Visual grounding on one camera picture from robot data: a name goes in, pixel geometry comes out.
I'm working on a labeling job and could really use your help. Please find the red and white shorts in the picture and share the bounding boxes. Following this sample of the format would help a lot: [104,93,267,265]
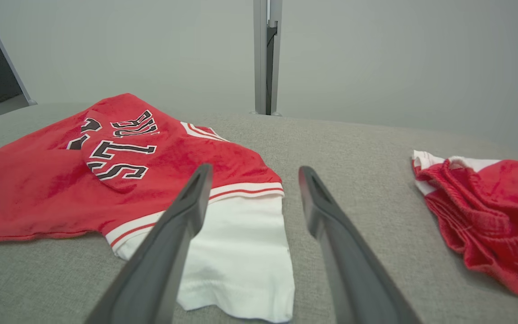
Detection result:
[411,149,518,306]

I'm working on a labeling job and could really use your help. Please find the red Bulls jersey white trim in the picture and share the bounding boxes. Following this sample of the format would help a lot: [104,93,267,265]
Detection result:
[0,93,296,324]

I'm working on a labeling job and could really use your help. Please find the grey metal partition post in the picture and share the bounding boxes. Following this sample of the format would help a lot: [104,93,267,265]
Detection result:
[253,0,284,117]

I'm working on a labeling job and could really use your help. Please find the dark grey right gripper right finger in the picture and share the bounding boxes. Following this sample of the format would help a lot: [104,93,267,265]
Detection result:
[298,165,423,324]

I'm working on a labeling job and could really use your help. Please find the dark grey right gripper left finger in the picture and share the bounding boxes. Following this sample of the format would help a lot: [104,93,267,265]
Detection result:
[85,162,214,324]

